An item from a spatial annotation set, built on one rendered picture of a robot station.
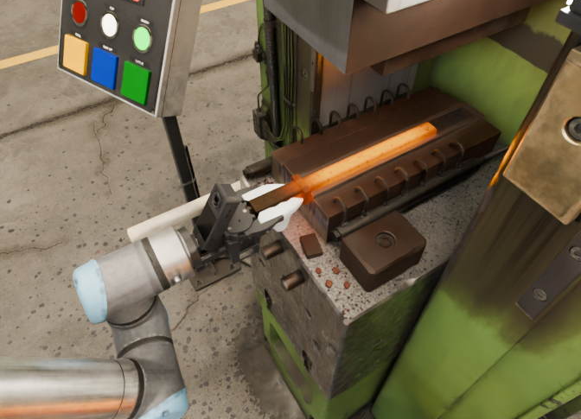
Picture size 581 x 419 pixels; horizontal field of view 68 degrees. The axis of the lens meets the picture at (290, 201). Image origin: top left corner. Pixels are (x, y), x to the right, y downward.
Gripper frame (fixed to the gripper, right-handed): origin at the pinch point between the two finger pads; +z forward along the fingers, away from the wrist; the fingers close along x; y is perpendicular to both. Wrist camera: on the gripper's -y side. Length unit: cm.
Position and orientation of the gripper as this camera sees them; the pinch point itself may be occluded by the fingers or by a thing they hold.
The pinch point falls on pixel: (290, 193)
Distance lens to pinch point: 75.3
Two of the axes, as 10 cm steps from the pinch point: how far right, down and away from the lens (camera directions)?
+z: 8.6, -4.0, 3.3
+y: 0.0, 6.4, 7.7
